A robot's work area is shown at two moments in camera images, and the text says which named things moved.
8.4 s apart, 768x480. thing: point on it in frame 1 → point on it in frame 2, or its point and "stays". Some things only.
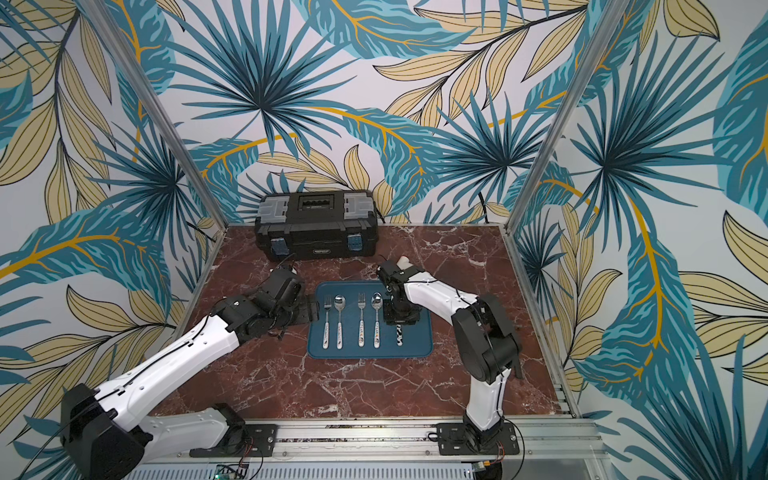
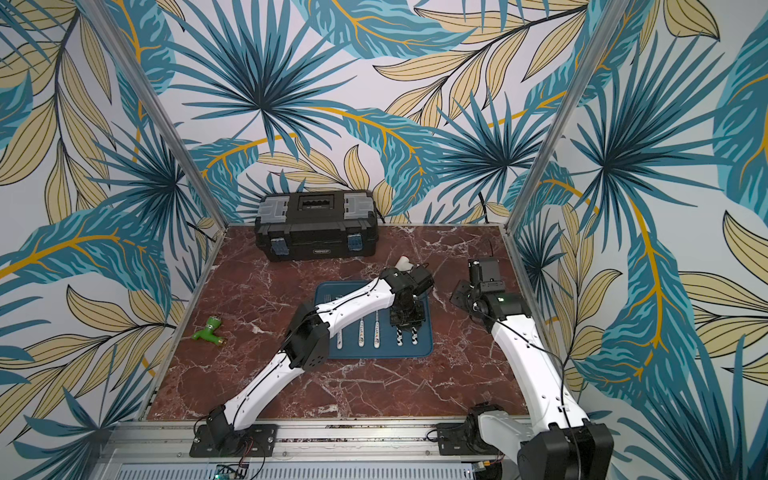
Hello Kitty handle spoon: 377,300 stays
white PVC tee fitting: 403,262 stays
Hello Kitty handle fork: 361,301 stays
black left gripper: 298,298 → 397,320
